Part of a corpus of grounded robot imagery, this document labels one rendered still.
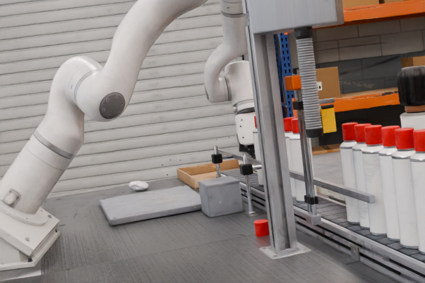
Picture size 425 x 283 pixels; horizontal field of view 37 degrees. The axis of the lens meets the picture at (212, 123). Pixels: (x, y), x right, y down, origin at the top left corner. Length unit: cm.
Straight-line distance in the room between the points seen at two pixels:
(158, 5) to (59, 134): 41
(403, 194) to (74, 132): 85
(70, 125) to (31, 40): 419
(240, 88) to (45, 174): 64
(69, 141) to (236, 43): 56
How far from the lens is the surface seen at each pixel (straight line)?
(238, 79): 191
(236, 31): 180
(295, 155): 155
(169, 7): 161
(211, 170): 253
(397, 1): 540
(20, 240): 154
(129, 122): 569
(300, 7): 123
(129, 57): 160
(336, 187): 132
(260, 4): 125
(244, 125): 188
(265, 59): 131
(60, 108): 166
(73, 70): 165
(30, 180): 164
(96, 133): 573
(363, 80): 606
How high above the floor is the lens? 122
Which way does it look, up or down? 4 degrees down
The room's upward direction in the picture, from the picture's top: 7 degrees counter-clockwise
